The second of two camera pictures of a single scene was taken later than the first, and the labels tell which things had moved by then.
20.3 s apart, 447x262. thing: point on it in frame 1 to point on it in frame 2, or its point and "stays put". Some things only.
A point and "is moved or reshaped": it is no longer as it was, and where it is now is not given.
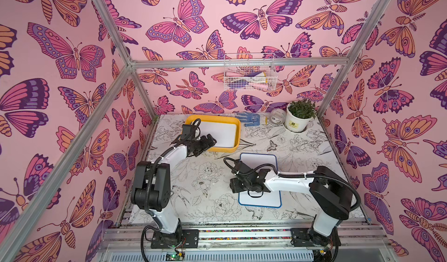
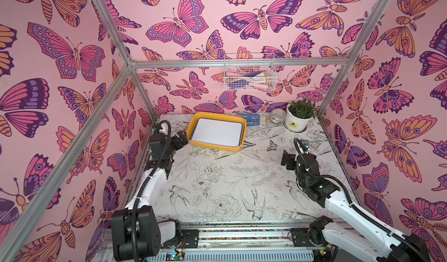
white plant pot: [294, 124] stays put
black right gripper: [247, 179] to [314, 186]
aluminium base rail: [131, 241] stays put
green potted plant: [303, 108] stays put
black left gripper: [205, 145] to [182, 140]
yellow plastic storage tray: [226, 130] is moved or reshaped
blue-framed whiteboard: [265, 199] to [220, 131]
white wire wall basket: [249, 71] stays put
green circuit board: [174, 257] stays put
